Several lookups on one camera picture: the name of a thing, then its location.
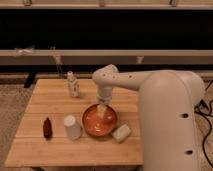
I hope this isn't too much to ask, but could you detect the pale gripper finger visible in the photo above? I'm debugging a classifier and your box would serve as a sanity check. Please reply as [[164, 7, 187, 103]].
[[97, 104, 107, 118]]

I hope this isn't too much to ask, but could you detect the orange ceramic bowl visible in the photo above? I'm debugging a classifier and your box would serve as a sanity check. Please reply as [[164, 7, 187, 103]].
[[82, 104, 118, 137]]

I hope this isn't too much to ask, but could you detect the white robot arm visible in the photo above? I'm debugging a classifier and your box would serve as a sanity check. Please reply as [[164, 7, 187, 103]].
[[92, 65, 205, 171]]

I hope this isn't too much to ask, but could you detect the pale sponge block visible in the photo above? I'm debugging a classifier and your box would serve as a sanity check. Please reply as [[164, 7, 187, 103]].
[[112, 124, 131, 143]]

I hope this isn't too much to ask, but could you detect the white paper cup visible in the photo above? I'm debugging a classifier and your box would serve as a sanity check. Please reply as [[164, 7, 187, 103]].
[[64, 115, 82, 140]]

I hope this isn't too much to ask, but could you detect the dark red small bottle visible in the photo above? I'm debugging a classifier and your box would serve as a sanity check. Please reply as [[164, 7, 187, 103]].
[[43, 118, 52, 139]]

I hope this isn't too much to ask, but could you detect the black cable on floor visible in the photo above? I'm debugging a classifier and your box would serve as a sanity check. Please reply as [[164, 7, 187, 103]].
[[194, 79, 213, 169]]

